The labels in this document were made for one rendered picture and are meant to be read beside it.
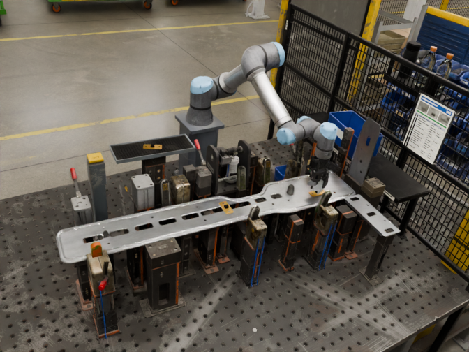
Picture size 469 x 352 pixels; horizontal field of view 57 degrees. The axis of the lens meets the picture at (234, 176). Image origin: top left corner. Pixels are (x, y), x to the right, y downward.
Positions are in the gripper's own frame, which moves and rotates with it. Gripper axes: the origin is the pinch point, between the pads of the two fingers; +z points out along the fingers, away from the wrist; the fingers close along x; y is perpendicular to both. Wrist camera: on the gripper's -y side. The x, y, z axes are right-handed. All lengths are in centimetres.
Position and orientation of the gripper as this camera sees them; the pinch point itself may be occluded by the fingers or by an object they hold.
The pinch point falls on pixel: (317, 190)
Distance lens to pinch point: 213.1
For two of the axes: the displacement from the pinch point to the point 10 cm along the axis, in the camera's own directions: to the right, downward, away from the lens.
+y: -8.9, 2.0, -4.0
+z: -0.8, 8.1, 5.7
